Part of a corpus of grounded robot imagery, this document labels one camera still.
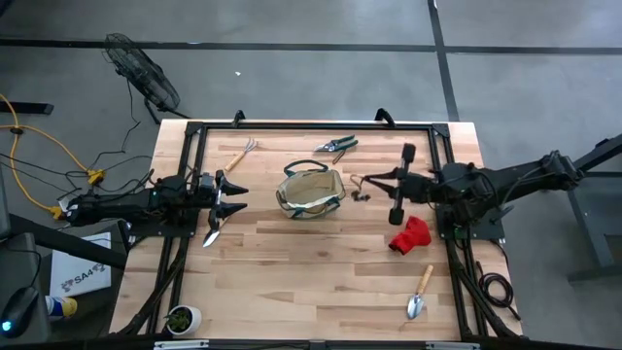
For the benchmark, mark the red black gardening glove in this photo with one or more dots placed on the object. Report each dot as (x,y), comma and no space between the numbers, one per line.
(410,235)

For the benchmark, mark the black desk beam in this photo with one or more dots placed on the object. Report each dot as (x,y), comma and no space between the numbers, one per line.
(73,243)

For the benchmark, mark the small plant white pot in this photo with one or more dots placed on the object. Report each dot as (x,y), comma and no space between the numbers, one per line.
(190,318)

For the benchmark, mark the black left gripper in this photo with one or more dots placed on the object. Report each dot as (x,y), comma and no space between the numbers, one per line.
(208,194)

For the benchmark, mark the beige green gardening bag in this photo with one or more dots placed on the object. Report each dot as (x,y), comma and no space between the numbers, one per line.
(311,192)

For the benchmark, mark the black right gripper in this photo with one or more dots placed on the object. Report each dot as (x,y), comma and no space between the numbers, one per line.
(418,188)

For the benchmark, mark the blue yellow white object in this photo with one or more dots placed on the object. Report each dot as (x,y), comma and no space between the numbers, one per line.
(68,306)

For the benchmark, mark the white printed cardboard box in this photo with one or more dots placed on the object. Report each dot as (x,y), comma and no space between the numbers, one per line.
(80,267)

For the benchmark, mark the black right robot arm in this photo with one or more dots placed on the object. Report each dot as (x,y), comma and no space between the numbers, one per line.
(515,177)

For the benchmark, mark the black floor fan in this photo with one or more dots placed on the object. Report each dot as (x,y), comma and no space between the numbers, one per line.
(146,78)

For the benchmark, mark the small brown twine piece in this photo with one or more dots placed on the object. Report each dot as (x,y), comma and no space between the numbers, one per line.
(360,196)

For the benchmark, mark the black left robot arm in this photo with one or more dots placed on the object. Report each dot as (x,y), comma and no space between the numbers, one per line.
(116,208)

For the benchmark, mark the black floor stand foot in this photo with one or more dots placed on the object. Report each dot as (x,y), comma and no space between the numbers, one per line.
(29,108)

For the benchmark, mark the black metal stand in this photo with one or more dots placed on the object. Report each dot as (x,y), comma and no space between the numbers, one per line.
(590,228)

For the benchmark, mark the black aluminium table frame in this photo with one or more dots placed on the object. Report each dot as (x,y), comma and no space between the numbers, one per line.
(316,126)

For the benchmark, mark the silver aluminium bracket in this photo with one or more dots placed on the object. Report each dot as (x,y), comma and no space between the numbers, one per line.
(180,345)
(452,346)

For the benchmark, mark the black computer mouse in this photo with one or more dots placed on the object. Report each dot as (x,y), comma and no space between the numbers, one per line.
(19,311)

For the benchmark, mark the dark grey desk top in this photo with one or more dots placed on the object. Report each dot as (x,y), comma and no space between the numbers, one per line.
(24,262)

